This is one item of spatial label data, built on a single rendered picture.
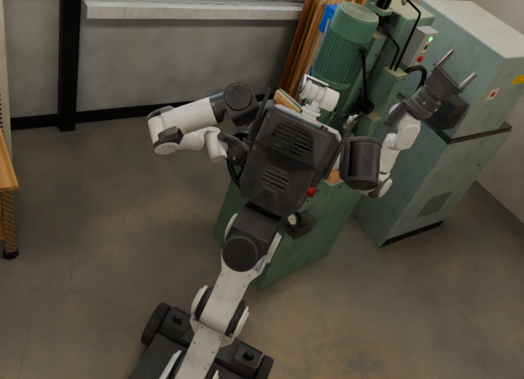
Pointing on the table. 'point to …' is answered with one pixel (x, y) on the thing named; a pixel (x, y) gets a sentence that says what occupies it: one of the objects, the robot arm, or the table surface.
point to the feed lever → (365, 85)
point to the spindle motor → (345, 44)
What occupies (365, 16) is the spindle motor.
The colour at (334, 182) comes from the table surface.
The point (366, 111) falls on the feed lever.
